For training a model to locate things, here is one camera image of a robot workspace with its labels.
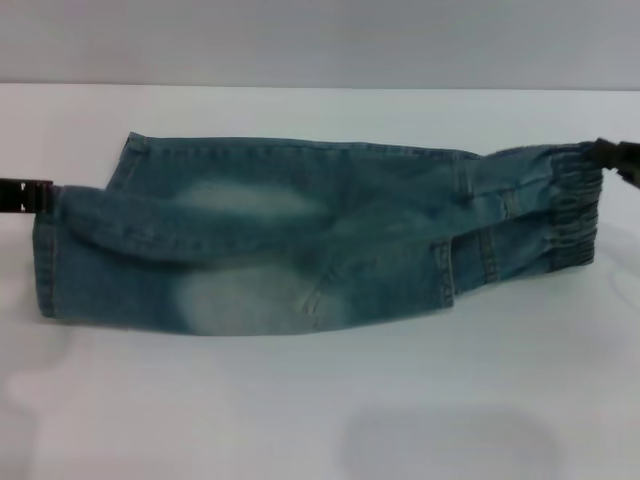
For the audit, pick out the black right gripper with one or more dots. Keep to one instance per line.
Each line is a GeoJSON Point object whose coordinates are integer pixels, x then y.
{"type": "Point", "coordinates": [631, 165]}

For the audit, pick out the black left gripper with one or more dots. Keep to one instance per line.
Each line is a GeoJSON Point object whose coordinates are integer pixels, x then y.
{"type": "Point", "coordinates": [10, 194]}

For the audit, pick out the blue denim shorts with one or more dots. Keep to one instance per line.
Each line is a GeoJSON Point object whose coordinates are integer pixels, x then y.
{"type": "Point", "coordinates": [300, 250]}

